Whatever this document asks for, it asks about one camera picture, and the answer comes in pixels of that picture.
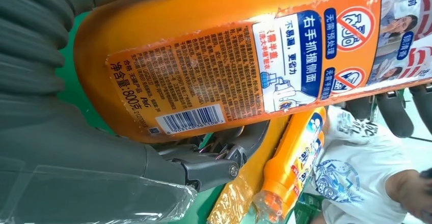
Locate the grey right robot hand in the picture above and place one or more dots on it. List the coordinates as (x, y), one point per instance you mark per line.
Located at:
(67, 168)

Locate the yellow plastic-wrapped cardboard sheet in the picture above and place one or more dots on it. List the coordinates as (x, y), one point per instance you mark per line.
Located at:
(236, 195)

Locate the person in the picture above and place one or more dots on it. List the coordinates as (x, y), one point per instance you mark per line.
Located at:
(354, 168)

